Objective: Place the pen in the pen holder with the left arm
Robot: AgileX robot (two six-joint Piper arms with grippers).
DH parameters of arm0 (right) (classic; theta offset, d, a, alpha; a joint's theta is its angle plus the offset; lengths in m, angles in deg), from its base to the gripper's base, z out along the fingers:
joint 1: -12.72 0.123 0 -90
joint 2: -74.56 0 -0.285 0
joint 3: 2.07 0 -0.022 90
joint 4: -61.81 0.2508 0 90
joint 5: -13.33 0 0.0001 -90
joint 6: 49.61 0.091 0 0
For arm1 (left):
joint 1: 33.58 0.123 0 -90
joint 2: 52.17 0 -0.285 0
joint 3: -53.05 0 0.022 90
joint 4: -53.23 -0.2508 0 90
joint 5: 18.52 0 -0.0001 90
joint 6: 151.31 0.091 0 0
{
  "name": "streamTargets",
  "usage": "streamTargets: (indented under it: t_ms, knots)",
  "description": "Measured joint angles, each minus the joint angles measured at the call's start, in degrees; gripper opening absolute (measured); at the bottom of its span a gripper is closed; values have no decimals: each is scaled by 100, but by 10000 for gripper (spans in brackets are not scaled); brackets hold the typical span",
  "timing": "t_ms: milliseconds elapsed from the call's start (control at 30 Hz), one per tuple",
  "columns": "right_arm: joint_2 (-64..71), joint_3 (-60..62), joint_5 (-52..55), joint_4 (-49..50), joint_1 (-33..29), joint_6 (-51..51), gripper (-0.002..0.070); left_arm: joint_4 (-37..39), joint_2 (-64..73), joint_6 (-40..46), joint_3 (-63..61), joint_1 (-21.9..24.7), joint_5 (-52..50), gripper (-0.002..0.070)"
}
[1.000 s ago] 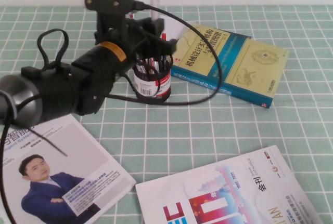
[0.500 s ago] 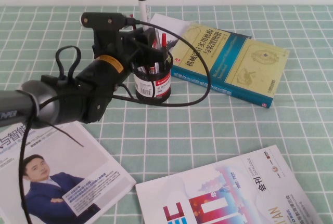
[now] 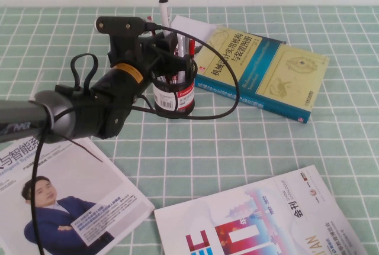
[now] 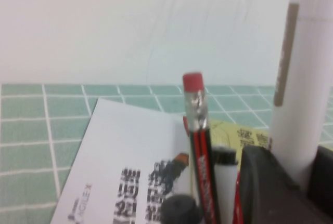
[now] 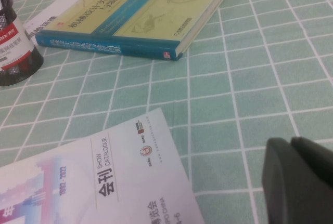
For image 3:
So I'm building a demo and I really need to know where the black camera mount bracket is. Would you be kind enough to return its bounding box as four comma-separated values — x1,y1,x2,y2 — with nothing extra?
107,33,142,68

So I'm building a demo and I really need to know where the yellow and blue mechanical book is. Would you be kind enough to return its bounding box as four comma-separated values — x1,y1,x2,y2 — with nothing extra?
194,24,331,125

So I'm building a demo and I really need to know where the black zip tie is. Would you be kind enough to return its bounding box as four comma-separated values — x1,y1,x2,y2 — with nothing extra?
65,135,104,163

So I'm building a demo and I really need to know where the silver pen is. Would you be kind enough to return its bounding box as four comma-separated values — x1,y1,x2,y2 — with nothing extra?
176,36,188,86

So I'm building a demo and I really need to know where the robot magazine with man portrait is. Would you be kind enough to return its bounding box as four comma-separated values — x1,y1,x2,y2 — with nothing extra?
0,135,156,255

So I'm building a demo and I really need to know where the black camera cable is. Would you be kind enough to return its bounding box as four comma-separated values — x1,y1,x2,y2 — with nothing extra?
29,21,239,255

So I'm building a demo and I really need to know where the white paper leaflet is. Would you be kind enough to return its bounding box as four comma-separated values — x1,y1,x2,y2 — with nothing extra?
171,14,217,47

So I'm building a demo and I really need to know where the red pen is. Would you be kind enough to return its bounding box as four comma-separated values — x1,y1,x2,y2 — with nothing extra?
188,38,197,60

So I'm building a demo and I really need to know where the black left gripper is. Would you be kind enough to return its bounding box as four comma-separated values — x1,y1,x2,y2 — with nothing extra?
90,31,197,105

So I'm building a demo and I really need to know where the white marker pen black cap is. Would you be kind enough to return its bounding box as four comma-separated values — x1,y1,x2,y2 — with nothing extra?
158,0,174,41

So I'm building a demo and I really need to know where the colourful show catalogue magazine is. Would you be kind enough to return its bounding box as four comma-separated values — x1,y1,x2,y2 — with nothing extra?
153,164,370,255

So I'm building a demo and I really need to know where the black mesh pen holder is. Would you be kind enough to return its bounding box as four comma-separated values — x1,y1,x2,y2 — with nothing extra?
152,59,198,117

